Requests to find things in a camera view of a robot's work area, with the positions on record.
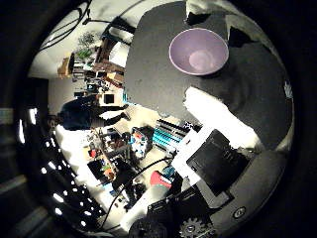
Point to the blue and black crate rack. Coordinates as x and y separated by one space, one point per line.
169 135

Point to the red rounded object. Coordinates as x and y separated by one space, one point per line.
159 179

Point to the purple plastic bowl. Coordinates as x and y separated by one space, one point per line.
198 53

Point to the black monitor screen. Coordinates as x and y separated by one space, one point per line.
108 98

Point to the person in dark clothes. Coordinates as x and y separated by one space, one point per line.
79 115

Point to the green potted plant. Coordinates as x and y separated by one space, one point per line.
84 53

